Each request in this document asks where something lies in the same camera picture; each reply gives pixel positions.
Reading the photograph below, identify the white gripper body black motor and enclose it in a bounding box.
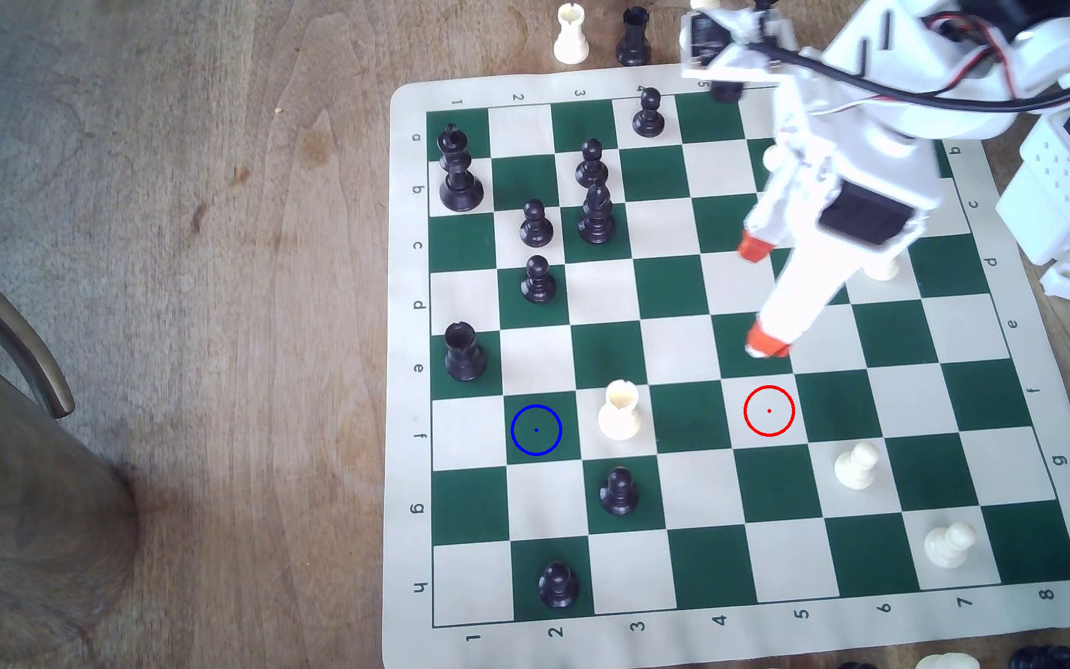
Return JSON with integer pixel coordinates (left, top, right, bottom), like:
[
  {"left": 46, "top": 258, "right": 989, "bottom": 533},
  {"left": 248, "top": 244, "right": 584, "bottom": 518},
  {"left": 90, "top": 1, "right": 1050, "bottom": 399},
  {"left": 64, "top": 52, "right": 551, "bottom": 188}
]
[{"left": 775, "top": 54, "right": 951, "bottom": 282}]

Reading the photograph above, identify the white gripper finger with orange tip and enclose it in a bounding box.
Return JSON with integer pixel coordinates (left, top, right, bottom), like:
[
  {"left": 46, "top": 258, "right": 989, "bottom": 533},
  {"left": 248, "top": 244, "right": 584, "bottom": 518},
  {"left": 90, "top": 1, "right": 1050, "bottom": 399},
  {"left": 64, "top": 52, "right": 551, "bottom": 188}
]
[
  {"left": 743, "top": 246, "right": 852, "bottom": 361},
  {"left": 736, "top": 144, "right": 816, "bottom": 265}
]

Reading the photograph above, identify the white rook chess piece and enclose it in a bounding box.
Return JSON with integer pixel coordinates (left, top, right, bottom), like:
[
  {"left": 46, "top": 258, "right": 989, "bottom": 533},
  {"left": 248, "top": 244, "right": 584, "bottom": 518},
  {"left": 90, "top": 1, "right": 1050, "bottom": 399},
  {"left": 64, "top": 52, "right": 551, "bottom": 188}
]
[
  {"left": 598, "top": 379, "right": 644, "bottom": 442},
  {"left": 552, "top": 2, "right": 591, "bottom": 66}
]

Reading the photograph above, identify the green white chess mat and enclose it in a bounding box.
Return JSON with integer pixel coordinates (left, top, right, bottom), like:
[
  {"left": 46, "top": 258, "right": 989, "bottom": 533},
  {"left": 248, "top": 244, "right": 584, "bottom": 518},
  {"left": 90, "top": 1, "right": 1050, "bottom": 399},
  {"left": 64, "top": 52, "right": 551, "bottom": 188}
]
[{"left": 381, "top": 45, "right": 1070, "bottom": 669}]

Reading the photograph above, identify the black pawn chess piece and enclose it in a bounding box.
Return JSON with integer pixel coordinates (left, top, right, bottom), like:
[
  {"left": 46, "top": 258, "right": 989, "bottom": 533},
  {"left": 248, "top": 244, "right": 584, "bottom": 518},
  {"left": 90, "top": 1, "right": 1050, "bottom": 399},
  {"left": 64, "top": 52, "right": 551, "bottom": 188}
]
[
  {"left": 537, "top": 561, "right": 580, "bottom": 610},
  {"left": 575, "top": 138, "right": 611, "bottom": 189},
  {"left": 599, "top": 466, "right": 641, "bottom": 518},
  {"left": 521, "top": 255, "right": 557, "bottom": 305},
  {"left": 632, "top": 87, "right": 667, "bottom": 139},
  {"left": 519, "top": 198, "right": 555, "bottom": 248}
]

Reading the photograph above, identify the black bishop chess piece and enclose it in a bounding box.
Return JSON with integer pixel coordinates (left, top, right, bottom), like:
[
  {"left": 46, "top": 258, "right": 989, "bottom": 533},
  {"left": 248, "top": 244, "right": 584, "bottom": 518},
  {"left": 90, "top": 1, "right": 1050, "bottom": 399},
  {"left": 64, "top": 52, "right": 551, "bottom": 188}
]
[{"left": 578, "top": 184, "right": 617, "bottom": 245}]

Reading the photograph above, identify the black rook chess piece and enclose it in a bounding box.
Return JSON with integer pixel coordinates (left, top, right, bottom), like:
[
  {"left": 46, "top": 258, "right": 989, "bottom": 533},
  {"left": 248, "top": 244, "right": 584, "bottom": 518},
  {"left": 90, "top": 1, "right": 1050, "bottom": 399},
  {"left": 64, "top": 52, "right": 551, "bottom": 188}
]
[
  {"left": 443, "top": 321, "right": 489, "bottom": 382},
  {"left": 615, "top": 6, "right": 653, "bottom": 67}
]

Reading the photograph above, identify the black king chess piece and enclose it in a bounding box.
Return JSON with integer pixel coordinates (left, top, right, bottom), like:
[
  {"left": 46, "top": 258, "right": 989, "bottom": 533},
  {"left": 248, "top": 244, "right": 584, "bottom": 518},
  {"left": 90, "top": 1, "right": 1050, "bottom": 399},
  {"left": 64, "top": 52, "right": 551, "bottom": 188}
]
[{"left": 437, "top": 123, "right": 486, "bottom": 213}]

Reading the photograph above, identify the curved metal chair bar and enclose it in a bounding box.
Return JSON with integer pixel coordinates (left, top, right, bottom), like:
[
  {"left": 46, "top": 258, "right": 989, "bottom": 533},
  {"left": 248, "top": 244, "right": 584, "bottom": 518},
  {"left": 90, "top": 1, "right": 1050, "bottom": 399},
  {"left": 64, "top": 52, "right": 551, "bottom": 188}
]
[{"left": 0, "top": 227, "right": 77, "bottom": 420}]

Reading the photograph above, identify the dark wooden chair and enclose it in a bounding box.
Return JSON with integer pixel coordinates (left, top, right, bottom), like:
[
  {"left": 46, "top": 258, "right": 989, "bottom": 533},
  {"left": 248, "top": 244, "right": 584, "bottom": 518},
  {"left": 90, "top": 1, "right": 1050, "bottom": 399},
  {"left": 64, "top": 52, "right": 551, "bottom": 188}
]
[{"left": 0, "top": 325, "right": 141, "bottom": 663}]

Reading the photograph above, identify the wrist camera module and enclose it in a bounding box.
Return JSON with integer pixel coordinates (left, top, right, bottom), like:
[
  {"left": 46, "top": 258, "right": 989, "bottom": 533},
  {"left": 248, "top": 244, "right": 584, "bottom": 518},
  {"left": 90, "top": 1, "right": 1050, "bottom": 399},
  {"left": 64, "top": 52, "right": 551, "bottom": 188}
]
[{"left": 680, "top": 7, "right": 798, "bottom": 104}]

